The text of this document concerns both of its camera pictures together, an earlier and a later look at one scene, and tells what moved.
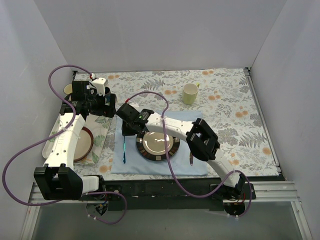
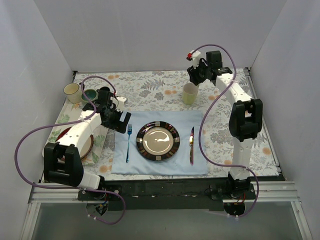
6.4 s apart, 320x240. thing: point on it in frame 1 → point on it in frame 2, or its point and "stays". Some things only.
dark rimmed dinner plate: x=151 y=145 stays
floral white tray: x=99 y=126 stays
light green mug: x=190 y=91 stays
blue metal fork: x=124 y=151 → x=129 y=130
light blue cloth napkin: x=136 y=164 stays
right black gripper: x=128 y=128 → x=194 y=75
